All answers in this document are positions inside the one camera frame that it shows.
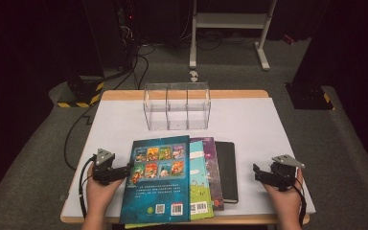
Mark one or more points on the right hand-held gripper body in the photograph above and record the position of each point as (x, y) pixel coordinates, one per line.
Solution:
(282, 175)

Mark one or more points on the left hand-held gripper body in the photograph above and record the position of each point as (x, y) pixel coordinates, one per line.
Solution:
(103, 169)

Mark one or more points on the black notebook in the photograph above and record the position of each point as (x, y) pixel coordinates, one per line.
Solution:
(228, 172)

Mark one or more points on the dark blue picture book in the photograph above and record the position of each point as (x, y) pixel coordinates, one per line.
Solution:
(158, 188)

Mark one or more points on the purple book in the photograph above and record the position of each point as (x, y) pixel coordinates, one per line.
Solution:
(215, 179)

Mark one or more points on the light blue green picture book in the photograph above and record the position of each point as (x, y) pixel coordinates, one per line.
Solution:
(199, 191)

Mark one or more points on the clear acrylic book rack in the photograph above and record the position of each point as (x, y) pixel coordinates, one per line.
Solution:
(177, 107)

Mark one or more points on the person's right hand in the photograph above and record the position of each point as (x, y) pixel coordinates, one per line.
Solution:
(284, 202)

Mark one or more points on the person's left hand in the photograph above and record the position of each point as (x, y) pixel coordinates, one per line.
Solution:
(100, 198)

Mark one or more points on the black yellow striped stand base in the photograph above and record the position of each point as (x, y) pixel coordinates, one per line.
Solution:
(83, 92)

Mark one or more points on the small white floor fitting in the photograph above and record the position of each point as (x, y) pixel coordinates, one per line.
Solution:
(194, 76)

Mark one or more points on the small red object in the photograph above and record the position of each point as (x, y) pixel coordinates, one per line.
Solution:
(288, 39)

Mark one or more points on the white metal stand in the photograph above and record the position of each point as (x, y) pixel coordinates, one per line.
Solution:
(230, 20)

